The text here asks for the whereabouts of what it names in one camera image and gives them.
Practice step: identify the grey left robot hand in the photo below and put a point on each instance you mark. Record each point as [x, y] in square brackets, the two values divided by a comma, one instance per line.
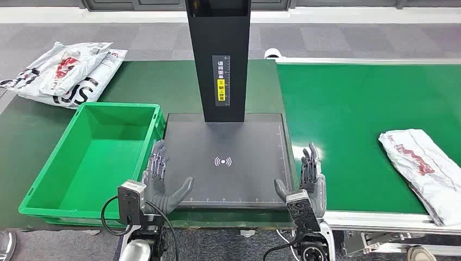
[158, 194]

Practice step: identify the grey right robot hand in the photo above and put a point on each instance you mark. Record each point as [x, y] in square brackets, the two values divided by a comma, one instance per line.
[317, 191]

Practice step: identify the grey parcel bag red print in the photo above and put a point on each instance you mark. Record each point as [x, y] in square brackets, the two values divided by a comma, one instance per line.
[425, 169]

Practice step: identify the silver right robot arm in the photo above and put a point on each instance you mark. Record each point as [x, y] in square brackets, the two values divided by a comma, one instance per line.
[313, 248]

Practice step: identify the green conveyor belt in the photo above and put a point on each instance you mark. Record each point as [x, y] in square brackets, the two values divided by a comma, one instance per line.
[342, 108]

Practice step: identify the white parcel bag black letters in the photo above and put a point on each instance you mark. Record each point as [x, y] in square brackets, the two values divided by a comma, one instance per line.
[104, 72]

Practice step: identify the white conveyor roller end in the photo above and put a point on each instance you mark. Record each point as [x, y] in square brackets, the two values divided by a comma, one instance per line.
[273, 54]

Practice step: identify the white parcel bag red logo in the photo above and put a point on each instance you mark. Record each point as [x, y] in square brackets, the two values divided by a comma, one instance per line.
[72, 65]

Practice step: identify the green plastic crate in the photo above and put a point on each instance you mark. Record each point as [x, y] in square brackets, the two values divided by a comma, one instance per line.
[90, 162]

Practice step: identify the dark green work table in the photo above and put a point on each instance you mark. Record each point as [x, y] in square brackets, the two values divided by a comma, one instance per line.
[162, 83]

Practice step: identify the grey caster wheel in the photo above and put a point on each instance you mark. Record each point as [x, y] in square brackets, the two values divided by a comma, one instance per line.
[420, 254]

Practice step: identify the black yellow label strip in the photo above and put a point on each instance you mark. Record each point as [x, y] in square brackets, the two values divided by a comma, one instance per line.
[220, 79]

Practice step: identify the grey rounded floor object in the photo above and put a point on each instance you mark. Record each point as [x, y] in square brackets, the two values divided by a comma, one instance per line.
[6, 245]

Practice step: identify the black scanner column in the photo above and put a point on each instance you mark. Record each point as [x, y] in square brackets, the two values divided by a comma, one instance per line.
[216, 36]

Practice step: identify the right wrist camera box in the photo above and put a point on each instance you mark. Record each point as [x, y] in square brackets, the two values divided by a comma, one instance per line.
[303, 212]

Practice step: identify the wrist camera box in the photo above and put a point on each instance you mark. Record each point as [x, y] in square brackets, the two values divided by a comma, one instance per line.
[130, 201]
[303, 212]

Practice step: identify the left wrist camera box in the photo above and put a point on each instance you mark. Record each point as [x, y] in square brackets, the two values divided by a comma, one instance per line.
[130, 201]

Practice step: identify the black scanner base plate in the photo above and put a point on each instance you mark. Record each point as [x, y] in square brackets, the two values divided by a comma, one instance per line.
[234, 144]

